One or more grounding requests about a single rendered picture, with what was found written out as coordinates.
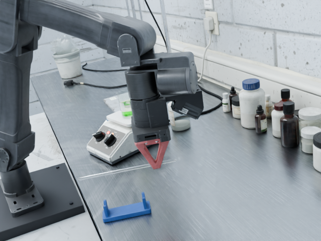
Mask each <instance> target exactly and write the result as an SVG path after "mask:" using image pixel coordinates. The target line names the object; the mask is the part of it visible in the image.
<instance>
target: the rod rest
mask: <svg viewBox="0 0 321 241"><path fill-rule="evenodd" d="M141 194H142V201H143V202H139V203H135V204H130V205H125V206H121V207H116V208H109V209H108V206H107V201H106V199H105V200H103V202H104V205H103V209H104V210H103V217H102V219H103V222H104V223H106V222H111V221H115V220H120V219H126V218H131V217H136V216H141V215H146V214H150V213H151V208H150V202H149V201H146V199H145V194H144V192H142V193H141Z"/></svg>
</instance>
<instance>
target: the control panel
mask: <svg viewBox="0 0 321 241"><path fill-rule="evenodd" d="M99 131H102V132H104V133H105V134H106V135H105V137H104V139H103V140H101V141H99V142H97V141H96V139H95V137H93V138H92V139H91V141H90V142H89V143H88V144H87V145H89V146H91V147H93V148H95V149H97V150H99V151H101V152H103V153H105V154H107V155H110V154H111V153H112V152H113V150H114V149H115V148H116V146H117V145H118V144H119V143H120V141H121V140H122V139H123V137H124V136H125V135H126V134H125V133H123V132H120V131H117V130H115V129H112V128H110V127H107V126H105V125H103V126H102V127H101V128H100V130H99ZM99 131H98V132H99ZM108 131H109V134H107V132H108ZM111 133H113V135H114V136H115V137H116V139H117V140H116V142H115V143H114V145H112V146H110V147H108V146H107V145H106V144H105V143H104V140H105V139H106V138H107V137H108V136H109V135H110V134H111Z"/></svg>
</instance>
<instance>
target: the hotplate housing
mask: <svg viewBox="0 0 321 241"><path fill-rule="evenodd" d="M103 125H105V126H107V127H110V128H112V129H115V130H117V131H120V132H123V133H125V134H126V135H125V136H124V137H123V139H122V140H121V141H120V143H119V144H118V145H117V146H116V148H115V149H114V150H113V152H112V153H111V154H110V155H107V154H105V153H103V152H101V151H99V150H97V149H95V148H93V147H91V146H89V145H87V147H86V148H87V150H88V152H89V153H90V154H92V155H94V156H96V157H98V158H100V159H102V160H104V161H106V162H108V163H110V164H115V163H117V162H119V161H121V160H123V159H125V158H127V157H129V156H131V155H133V154H135V153H137V152H139V149H138V148H137V147H136V146H135V143H134V138H133V132H132V127H126V126H123V125H120V124H118V123H115V122H112V121H107V122H106V123H104V124H103Z"/></svg>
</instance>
